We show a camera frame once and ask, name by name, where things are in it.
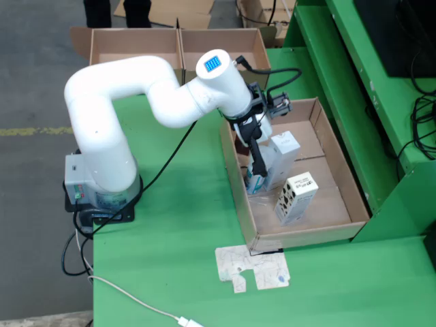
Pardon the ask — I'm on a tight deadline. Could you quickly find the open brown cardboard box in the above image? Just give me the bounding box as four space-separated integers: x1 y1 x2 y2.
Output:
69 25 185 84
178 27 279 91

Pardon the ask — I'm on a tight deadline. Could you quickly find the green metal shelf unit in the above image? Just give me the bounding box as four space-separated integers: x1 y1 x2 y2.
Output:
282 0 436 245

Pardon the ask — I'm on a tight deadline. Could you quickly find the printed brown cardboard box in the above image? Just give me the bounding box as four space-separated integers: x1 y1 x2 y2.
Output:
236 0 297 48

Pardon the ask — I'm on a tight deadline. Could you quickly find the grey robot base unit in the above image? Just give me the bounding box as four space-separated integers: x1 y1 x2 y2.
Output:
63 148 144 219

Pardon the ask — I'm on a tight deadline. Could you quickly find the shallow cardboard tray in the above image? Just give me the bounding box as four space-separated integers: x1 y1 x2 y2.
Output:
219 97 371 253

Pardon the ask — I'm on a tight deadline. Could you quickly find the white patterned paper cutout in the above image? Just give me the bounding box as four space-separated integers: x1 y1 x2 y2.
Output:
214 244 292 294

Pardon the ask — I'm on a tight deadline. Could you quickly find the black camera cable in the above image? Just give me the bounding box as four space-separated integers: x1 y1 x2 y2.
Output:
234 54 303 103

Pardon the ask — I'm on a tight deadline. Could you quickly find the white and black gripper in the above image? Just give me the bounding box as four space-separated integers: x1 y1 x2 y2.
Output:
228 114 273 178

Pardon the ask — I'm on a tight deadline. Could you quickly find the long black robot cable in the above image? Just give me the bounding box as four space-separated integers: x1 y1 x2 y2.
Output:
81 121 198 239

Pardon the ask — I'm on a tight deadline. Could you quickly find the cow print hand cream box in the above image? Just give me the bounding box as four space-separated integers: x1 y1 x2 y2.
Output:
274 172 320 227

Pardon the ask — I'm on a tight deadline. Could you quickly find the tall white carton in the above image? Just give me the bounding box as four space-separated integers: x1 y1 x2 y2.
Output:
264 131 301 191

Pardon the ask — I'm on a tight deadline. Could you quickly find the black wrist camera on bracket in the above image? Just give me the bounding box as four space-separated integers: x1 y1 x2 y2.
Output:
267 91 294 119

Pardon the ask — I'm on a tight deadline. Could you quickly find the black monitor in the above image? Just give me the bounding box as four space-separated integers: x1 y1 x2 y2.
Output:
352 0 436 78

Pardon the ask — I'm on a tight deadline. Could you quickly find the white bottle with teal label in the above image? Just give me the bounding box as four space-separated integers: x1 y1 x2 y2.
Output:
245 142 273 196

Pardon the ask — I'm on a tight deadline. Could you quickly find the white cable with adapter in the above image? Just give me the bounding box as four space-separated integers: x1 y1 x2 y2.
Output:
74 228 205 327

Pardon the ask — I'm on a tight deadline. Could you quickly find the black looped power cable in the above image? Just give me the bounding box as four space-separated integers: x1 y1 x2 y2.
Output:
61 231 93 277

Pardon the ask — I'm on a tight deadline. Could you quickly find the black cable bundle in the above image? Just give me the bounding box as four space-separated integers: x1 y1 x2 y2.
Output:
396 50 436 164

